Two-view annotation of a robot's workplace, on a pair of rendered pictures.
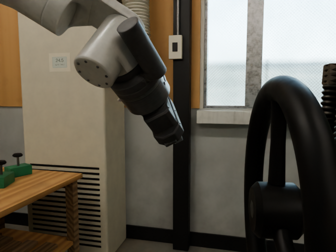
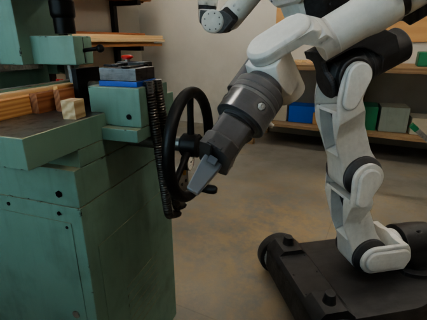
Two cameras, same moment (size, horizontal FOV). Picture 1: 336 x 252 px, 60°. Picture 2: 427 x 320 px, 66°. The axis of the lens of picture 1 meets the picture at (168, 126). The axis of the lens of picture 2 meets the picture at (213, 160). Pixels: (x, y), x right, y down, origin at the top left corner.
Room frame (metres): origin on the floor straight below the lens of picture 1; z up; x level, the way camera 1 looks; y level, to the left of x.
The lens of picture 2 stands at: (1.07, 0.11, 1.06)
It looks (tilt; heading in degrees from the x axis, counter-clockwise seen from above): 20 degrees down; 192
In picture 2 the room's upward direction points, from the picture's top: straight up
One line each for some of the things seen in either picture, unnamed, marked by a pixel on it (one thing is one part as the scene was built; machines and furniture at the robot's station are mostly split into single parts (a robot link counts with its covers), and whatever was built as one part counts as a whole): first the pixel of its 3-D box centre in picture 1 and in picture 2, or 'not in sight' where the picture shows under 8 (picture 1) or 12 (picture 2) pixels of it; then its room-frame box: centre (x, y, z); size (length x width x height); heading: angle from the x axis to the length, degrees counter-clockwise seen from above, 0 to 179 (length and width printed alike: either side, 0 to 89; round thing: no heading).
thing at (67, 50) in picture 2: not in sight; (63, 53); (0.27, -0.47, 1.03); 0.14 x 0.07 x 0.09; 84
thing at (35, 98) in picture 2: not in sight; (69, 96); (0.31, -0.44, 0.92); 0.23 x 0.02 x 0.04; 174
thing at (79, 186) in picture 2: not in sight; (48, 147); (0.26, -0.58, 0.76); 0.57 x 0.45 x 0.09; 84
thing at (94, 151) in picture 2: not in sight; (97, 132); (0.28, -0.40, 0.82); 0.40 x 0.21 x 0.04; 174
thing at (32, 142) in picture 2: not in sight; (103, 117); (0.31, -0.35, 0.87); 0.61 x 0.30 x 0.06; 174
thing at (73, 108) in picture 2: not in sight; (73, 108); (0.45, -0.34, 0.92); 0.04 x 0.03 x 0.04; 1
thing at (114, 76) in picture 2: not in sight; (130, 71); (0.31, -0.26, 0.99); 0.13 x 0.11 x 0.06; 174
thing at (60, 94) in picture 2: not in sight; (81, 95); (0.31, -0.41, 0.92); 0.17 x 0.02 x 0.05; 174
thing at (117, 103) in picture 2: not in sight; (131, 101); (0.32, -0.27, 0.91); 0.15 x 0.14 x 0.09; 174
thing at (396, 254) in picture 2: not in sight; (371, 246); (-0.17, 0.49, 0.28); 0.21 x 0.20 x 0.13; 114
